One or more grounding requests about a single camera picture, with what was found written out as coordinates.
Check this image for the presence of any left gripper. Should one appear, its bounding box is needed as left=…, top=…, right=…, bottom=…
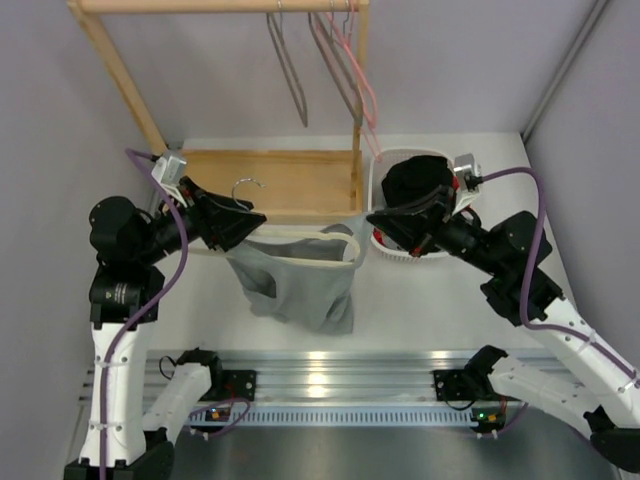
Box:
left=134, top=176, right=265, bottom=266

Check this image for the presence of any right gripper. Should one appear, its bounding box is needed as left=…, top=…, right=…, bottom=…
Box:
left=369, top=186, right=508, bottom=277

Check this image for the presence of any red tank top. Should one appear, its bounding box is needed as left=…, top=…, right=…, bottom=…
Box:
left=367, top=174, right=459, bottom=256

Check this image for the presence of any cream hanger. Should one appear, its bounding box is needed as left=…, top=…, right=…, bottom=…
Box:
left=189, top=177, right=361, bottom=268

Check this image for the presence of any pink hanger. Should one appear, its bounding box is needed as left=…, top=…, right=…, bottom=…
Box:
left=326, top=1, right=379, bottom=131
left=326, top=1, right=382, bottom=163

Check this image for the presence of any grey tank top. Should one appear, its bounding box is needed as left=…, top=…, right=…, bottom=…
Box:
left=227, top=214, right=372, bottom=335

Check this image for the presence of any beige hanger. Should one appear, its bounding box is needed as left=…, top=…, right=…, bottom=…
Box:
left=266, top=0, right=308, bottom=128

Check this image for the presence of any taupe hanger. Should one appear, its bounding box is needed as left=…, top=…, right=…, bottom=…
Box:
left=307, top=12, right=363, bottom=127

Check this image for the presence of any black tank top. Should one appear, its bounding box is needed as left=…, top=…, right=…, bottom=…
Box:
left=382, top=155, right=457, bottom=207

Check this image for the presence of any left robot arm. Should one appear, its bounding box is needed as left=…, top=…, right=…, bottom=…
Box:
left=64, top=177, right=266, bottom=479

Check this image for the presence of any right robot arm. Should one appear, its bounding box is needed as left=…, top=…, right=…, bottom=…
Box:
left=367, top=187, right=639, bottom=473

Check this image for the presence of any white plastic basket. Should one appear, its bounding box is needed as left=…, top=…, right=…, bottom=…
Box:
left=366, top=148, right=453, bottom=263

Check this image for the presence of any wooden clothes rack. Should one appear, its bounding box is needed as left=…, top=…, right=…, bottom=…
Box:
left=69, top=1, right=366, bottom=226

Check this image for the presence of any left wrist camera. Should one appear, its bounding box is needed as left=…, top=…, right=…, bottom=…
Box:
left=151, top=150, right=187, bottom=199

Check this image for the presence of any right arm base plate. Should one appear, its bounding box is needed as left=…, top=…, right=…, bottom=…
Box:
left=432, top=369, right=477, bottom=403

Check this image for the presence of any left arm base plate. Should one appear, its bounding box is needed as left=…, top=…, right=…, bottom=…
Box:
left=221, top=370, right=257, bottom=401

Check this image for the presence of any aluminium mounting rail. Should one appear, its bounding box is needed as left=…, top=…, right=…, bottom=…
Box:
left=79, top=348, right=571, bottom=405

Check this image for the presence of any slotted cable duct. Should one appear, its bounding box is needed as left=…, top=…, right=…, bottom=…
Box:
left=187, top=406, right=499, bottom=428

